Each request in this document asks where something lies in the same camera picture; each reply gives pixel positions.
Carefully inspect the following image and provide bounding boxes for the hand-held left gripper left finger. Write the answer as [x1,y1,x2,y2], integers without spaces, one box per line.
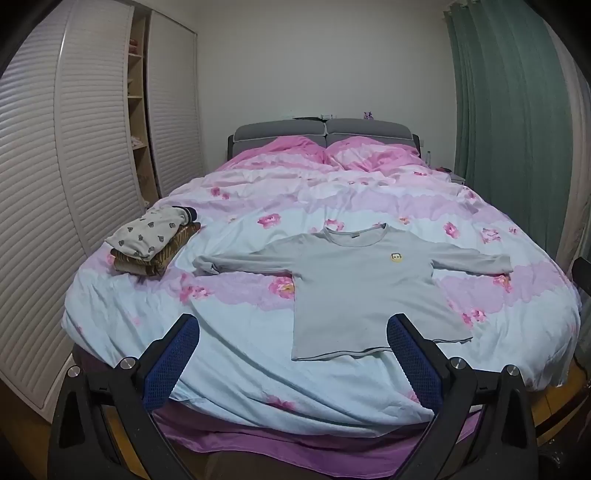
[48,314,201,480]

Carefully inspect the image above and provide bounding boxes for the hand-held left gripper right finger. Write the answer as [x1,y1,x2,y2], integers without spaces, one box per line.
[387,314,539,480]

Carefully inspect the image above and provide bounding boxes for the grey long-sleeve shirt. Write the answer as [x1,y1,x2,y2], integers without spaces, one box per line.
[192,222,514,361]

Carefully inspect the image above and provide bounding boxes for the folded brown patterned garment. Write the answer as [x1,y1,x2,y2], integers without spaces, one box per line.
[110,222,202,277]

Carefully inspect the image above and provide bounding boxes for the purple bed sheet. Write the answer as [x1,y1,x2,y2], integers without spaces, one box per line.
[152,406,485,476]

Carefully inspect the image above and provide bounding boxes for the folded white heart-print garment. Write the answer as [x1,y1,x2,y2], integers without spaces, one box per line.
[105,206,199,258]

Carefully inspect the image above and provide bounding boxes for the pink floral duvet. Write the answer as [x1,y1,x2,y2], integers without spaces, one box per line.
[62,135,581,428]

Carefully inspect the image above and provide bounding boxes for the white louvred wardrobe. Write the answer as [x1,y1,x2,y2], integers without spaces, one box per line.
[0,0,204,411]

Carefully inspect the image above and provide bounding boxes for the grey padded headboard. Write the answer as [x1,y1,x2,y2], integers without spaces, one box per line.
[227,118,422,160]

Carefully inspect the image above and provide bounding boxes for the pale curtain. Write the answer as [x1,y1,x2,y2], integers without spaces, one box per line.
[551,28,591,273]

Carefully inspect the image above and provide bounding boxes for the green curtain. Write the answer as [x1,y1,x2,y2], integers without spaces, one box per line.
[444,0,575,261]

